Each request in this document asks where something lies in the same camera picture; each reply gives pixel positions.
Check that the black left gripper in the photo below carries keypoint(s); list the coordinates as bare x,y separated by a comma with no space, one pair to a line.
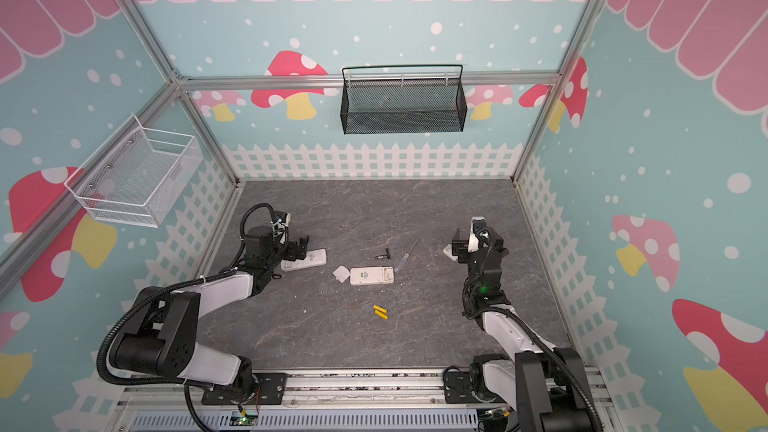
292,247

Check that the white remote control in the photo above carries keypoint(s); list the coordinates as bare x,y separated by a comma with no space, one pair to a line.
379,275
315,258

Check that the white battery cover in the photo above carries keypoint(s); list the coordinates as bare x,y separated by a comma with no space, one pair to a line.
342,274
448,251

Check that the thin metal pry tool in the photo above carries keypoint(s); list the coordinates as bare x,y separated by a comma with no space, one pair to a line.
404,259

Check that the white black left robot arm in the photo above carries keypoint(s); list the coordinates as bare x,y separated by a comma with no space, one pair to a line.
155,341

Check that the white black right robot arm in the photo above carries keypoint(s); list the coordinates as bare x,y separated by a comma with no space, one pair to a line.
545,386

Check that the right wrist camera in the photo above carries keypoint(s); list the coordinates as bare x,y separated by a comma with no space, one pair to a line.
479,235

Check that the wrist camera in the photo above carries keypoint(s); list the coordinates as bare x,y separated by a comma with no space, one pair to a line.
479,235
280,221

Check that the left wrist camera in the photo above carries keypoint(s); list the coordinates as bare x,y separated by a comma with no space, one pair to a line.
280,221

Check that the black mesh wall basket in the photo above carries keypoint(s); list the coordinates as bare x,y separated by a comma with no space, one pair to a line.
403,99

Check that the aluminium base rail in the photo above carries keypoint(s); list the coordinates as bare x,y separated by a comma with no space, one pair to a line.
396,399

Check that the white wire wall basket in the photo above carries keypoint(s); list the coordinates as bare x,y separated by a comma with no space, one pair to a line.
136,179

